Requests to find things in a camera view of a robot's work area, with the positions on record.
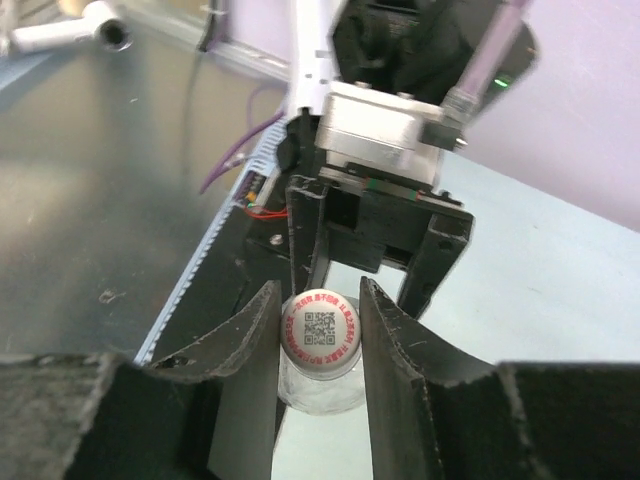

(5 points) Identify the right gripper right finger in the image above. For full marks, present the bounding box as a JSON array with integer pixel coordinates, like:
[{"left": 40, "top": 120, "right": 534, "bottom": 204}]
[{"left": 360, "top": 278, "right": 639, "bottom": 479}]

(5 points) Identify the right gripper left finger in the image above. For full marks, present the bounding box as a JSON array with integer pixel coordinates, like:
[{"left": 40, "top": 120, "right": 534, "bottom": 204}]
[{"left": 1, "top": 281, "right": 282, "bottom": 479}]

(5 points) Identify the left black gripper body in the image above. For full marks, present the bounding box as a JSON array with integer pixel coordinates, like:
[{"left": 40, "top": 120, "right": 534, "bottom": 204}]
[{"left": 284, "top": 159, "right": 476, "bottom": 274}]

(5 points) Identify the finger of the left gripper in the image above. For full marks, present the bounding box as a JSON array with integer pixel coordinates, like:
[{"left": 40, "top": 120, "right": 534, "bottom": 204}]
[
  {"left": 285, "top": 175, "right": 329, "bottom": 295},
  {"left": 397, "top": 212, "right": 473, "bottom": 320}
]

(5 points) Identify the large clear unlabeled bottle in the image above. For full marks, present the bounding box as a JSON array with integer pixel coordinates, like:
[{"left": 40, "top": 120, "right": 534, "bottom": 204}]
[{"left": 274, "top": 294, "right": 366, "bottom": 416}]

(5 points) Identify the white bottle cap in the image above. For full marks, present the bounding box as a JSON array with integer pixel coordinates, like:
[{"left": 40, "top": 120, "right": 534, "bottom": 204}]
[{"left": 280, "top": 288, "right": 362, "bottom": 381}]

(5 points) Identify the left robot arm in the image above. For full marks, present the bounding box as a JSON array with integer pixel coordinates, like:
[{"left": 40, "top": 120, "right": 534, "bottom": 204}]
[{"left": 277, "top": 1, "right": 538, "bottom": 317}]

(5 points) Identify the grey slotted cable duct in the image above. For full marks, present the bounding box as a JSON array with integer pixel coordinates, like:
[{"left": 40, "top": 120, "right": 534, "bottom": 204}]
[{"left": 132, "top": 119, "right": 289, "bottom": 366}]

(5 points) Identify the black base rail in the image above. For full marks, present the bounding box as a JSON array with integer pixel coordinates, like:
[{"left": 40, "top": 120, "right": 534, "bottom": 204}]
[{"left": 136, "top": 175, "right": 294, "bottom": 368}]

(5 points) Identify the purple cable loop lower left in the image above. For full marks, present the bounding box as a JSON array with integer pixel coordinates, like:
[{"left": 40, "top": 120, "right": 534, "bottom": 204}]
[{"left": 199, "top": 82, "right": 286, "bottom": 196}]

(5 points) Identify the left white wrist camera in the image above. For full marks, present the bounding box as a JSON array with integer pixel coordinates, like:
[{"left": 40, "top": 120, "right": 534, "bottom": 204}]
[{"left": 315, "top": 81, "right": 447, "bottom": 188}]

